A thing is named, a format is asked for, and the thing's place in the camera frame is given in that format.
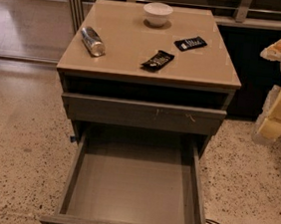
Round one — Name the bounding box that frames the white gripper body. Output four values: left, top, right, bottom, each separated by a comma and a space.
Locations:
260, 39, 281, 62

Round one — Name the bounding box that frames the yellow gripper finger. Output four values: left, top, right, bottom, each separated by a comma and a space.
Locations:
255, 85, 281, 141

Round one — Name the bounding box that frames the black rxbar chocolate wrapper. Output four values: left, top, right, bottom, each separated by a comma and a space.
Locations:
141, 50, 174, 72

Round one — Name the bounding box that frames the grey drawer cabinet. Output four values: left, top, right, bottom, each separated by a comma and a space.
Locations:
57, 0, 241, 151

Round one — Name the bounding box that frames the open grey middle drawer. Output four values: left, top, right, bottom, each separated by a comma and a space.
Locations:
40, 138, 206, 224

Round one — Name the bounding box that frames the closed grey top drawer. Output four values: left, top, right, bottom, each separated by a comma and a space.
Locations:
62, 93, 226, 135

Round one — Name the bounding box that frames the black snack bar wrapper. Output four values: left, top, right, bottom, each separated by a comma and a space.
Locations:
174, 36, 207, 52

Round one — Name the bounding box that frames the white ceramic bowl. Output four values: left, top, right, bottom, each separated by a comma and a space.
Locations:
143, 2, 173, 27

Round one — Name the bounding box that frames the silver metal can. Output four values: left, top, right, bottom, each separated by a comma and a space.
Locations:
81, 26, 106, 57

